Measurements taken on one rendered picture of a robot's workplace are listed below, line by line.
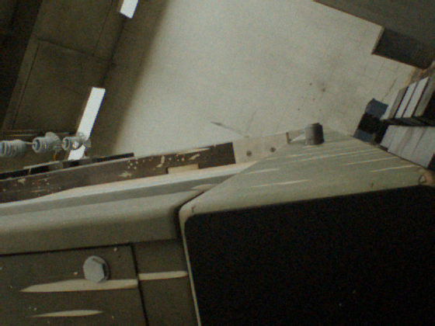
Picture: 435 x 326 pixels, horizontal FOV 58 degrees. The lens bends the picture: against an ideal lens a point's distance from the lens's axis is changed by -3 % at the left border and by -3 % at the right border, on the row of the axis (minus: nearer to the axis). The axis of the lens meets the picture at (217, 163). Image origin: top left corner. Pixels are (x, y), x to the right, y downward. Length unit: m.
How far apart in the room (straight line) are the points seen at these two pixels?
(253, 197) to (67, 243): 0.10
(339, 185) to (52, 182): 1.02
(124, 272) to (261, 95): 5.86
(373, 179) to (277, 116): 5.82
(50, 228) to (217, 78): 6.00
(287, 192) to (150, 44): 6.48
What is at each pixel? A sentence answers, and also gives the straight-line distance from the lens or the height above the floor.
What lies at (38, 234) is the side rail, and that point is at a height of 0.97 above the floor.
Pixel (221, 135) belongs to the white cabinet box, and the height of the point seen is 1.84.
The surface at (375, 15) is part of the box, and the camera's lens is 0.28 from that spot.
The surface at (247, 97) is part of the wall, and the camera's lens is 6.08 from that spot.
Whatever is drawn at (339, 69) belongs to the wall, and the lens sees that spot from 6.04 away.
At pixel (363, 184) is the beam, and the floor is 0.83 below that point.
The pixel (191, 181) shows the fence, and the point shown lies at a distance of 0.45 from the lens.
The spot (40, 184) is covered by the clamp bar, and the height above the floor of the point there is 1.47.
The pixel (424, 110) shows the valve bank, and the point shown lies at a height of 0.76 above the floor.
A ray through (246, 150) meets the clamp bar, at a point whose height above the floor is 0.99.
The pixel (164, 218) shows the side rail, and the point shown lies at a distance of 0.20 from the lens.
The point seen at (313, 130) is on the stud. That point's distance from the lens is 0.54.
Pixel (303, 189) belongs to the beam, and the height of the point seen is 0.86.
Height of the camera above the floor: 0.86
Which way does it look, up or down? 11 degrees up
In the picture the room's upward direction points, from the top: 66 degrees counter-clockwise
